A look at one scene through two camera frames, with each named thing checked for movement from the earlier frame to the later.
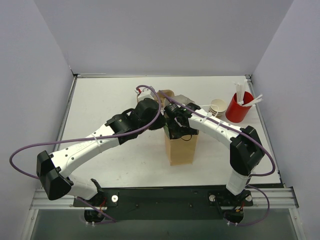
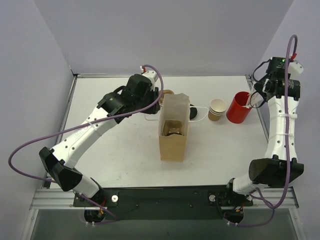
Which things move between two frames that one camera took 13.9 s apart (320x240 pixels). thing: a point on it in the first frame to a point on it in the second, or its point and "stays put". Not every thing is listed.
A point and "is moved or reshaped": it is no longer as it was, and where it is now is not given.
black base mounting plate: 197,202 stays put
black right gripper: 178,128 to 259,86
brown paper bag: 181,151 is moved or reshaped
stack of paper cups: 218,107 stays put
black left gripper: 157,122 to 155,105
